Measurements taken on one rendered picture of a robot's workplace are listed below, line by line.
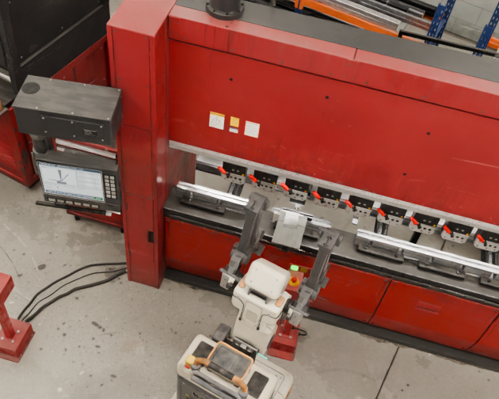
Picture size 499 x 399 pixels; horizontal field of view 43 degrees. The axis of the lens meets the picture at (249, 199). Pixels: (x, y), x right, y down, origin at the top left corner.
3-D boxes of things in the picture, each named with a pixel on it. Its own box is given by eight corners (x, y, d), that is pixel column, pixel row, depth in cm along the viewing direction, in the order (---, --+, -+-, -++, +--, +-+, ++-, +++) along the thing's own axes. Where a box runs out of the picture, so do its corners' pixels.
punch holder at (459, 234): (439, 237, 388) (449, 221, 375) (440, 227, 393) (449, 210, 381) (464, 244, 387) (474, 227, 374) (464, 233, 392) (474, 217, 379)
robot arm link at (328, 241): (316, 238, 319) (334, 247, 316) (326, 223, 329) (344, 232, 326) (296, 294, 348) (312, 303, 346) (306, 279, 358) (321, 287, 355)
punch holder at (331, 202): (313, 203, 395) (318, 187, 382) (315, 194, 400) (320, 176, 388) (336, 210, 394) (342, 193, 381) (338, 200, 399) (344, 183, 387)
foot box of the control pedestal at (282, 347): (266, 355, 454) (268, 347, 445) (272, 324, 470) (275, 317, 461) (293, 362, 453) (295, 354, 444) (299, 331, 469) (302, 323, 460)
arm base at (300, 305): (287, 306, 342) (306, 317, 339) (293, 293, 342) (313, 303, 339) (289, 305, 350) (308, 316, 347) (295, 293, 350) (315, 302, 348)
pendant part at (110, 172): (43, 201, 367) (34, 159, 339) (51, 186, 375) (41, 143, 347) (120, 213, 367) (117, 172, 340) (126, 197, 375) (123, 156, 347)
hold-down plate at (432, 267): (417, 267, 409) (418, 265, 406) (417, 261, 412) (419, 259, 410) (463, 280, 406) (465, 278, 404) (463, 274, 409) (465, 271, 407)
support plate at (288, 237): (271, 242, 396) (271, 241, 395) (280, 211, 413) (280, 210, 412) (299, 249, 394) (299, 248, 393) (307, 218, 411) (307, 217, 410)
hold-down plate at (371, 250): (356, 252, 412) (357, 248, 410) (357, 245, 416) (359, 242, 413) (401, 264, 409) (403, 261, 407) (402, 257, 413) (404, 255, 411)
